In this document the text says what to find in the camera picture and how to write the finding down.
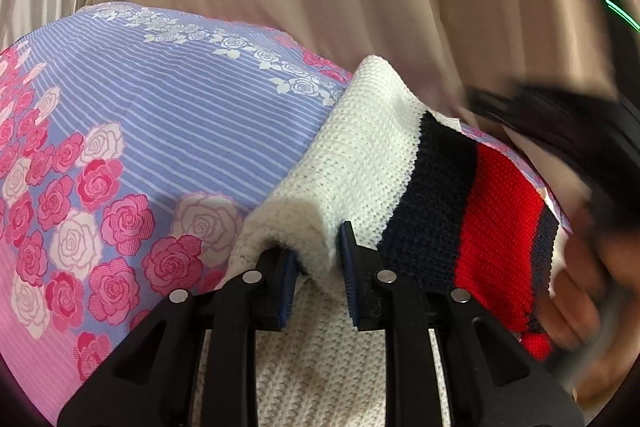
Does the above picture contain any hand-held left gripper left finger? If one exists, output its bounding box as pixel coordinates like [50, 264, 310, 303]
[57, 248, 299, 427]

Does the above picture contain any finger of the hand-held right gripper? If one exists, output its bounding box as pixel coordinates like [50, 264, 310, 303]
[470, 79, 556, 142]

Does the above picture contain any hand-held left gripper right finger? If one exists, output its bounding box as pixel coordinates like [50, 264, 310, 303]
[340, 222, 585, 427]

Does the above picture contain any white knit striped sweater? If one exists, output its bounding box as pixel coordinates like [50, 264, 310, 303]
[200, 55, 568, 427]

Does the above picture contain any person's right hand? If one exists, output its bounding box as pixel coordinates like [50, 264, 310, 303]
[532, 199, 640, 410]

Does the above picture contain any floral striped bed sheet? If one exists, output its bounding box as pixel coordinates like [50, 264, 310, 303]
[0, 3, 571, 408]

